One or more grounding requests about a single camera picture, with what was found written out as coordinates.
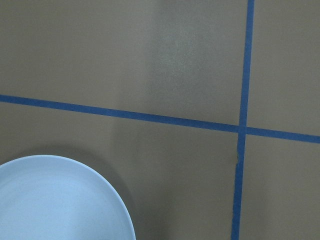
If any light blue plate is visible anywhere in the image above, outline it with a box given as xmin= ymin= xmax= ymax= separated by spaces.
xmin=0 ymin=155 xmax=136 ymax=240

